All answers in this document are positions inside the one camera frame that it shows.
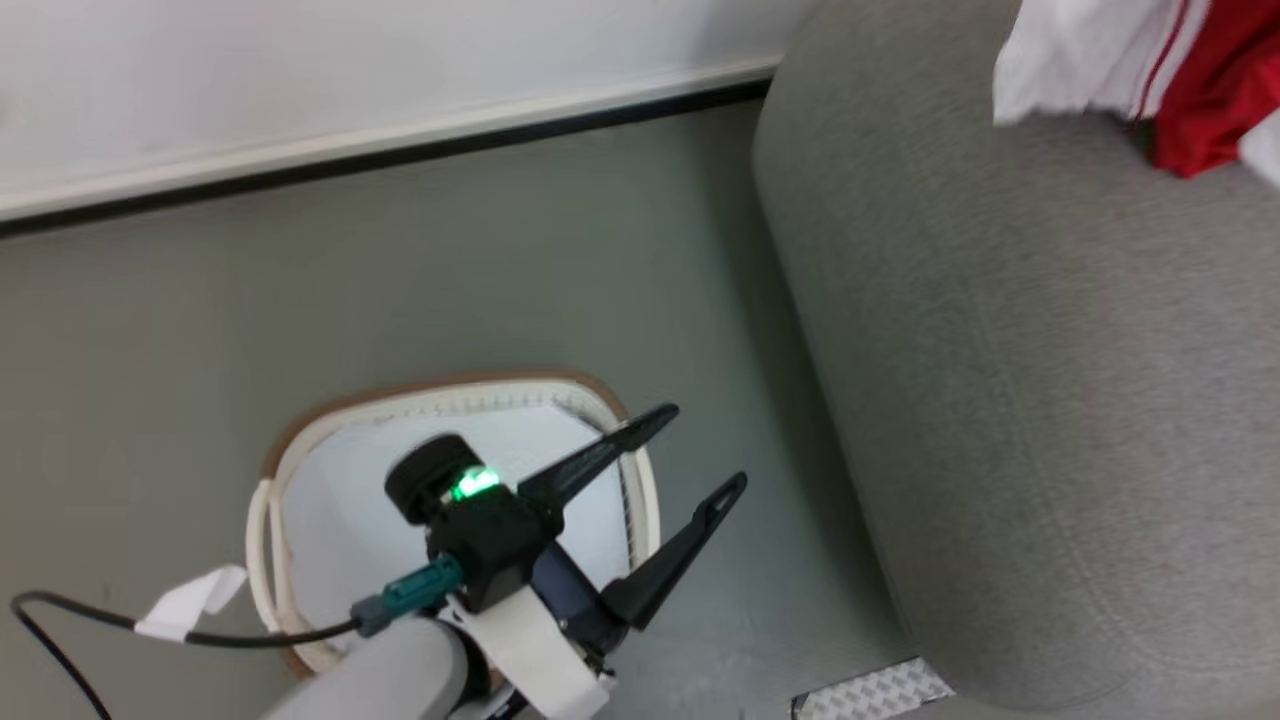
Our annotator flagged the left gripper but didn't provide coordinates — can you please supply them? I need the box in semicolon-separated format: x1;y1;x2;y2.
384;403;750;720

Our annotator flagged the red and white garment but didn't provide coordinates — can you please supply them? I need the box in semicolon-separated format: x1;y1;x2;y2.
990;0;1280;192

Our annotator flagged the grey fabric sofa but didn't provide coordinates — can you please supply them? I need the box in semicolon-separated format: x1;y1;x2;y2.
752;0;1280;713

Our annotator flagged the cream laundry basket brown rim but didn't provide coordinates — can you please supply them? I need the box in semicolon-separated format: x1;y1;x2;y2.
245;370;662;677

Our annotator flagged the silver chequer plate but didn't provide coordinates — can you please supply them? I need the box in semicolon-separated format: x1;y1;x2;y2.
790;657;957;720

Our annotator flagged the white and black baseboard strip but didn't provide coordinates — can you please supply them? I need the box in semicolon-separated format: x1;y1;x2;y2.
0;55;783;237

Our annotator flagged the teal cable connector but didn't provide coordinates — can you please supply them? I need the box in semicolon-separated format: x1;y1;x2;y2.
350;555;466;639

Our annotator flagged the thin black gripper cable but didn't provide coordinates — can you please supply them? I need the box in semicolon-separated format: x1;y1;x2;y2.
10;590;363;720

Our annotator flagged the white cable tag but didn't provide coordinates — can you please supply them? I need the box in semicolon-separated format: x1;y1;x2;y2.
133;565;250;642

